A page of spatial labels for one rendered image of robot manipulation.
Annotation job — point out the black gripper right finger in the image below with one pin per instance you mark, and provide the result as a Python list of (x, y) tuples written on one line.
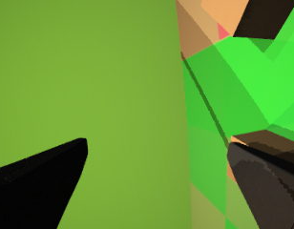
[(267, 184)]

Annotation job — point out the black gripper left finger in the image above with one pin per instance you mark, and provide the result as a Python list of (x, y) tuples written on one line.
[(34, 191)]

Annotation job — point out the small orange cube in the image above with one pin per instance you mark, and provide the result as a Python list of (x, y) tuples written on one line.
[(267, 142)]

